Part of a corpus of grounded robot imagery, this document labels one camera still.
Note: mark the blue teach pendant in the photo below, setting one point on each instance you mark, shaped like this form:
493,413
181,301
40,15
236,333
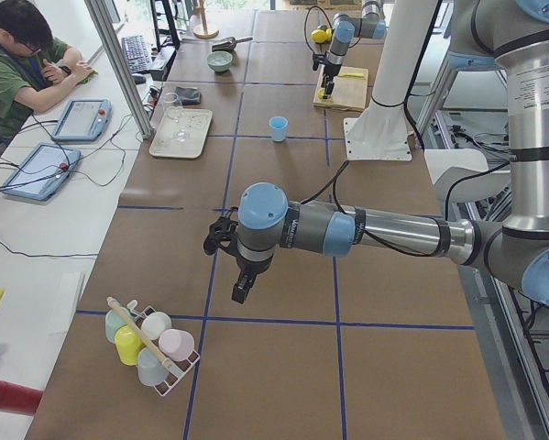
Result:
42,172
82,121

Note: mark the grey plastic cup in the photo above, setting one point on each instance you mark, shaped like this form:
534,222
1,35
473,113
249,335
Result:
149,369

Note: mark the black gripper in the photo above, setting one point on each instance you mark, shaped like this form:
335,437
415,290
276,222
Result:
250,266
330,71

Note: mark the metal ice scoop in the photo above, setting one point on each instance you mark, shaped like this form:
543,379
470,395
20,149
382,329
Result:
229,44

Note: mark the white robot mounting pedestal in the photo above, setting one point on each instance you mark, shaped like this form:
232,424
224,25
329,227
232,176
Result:
380,132

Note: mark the yellow plastic cup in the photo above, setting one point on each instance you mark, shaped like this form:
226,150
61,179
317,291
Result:
128,345

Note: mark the bamboo cutting board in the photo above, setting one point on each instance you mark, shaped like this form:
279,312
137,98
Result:
348,94

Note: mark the clear wine glass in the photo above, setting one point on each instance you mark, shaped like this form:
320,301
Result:
173,109

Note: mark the black keyboard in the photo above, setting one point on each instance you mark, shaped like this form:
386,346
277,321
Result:
137,53

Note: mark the blue teach pendant near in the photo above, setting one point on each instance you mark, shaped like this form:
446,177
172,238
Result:
42,172

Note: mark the blue teach pendant far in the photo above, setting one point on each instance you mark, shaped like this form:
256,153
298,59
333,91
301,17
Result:
82,121

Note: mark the wooden rack handle rod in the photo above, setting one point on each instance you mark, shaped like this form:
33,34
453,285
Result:
117,307

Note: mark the seated person in green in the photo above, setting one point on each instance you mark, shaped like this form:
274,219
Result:
37,70

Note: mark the pink plastic cup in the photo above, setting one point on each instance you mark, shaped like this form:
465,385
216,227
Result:
176,344

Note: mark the yellow plastic knife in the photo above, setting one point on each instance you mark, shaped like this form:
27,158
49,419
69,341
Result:
352,74

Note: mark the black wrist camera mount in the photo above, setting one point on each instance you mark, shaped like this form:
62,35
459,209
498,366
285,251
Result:
222,234

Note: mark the green bowl of ice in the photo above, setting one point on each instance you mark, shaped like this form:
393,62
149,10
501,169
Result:
220,61

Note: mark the light blue plastic cup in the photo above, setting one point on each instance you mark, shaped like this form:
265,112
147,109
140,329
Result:
278,126

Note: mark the white wire cup rack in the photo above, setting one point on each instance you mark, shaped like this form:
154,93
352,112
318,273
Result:
180,368

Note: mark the mint green plastic cup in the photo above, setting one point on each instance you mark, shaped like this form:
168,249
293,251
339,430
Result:
112,323

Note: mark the cream bear tray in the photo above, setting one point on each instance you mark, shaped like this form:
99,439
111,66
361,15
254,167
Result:
195,122

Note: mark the grey folded cloth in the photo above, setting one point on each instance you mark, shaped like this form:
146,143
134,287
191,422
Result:
188,95

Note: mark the wooden round stand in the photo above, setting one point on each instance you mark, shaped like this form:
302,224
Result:
204,29

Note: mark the whole yellow lemons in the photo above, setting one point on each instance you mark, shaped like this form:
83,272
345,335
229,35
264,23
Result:
322,34

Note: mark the black computer mouse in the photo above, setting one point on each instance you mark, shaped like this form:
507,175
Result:
138,78

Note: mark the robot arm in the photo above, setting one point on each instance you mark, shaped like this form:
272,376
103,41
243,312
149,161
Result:
371,25
511,35

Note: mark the red cylinder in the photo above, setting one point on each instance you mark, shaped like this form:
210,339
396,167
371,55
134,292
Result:
18,399

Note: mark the aluminium frame post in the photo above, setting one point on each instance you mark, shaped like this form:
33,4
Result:
104,27

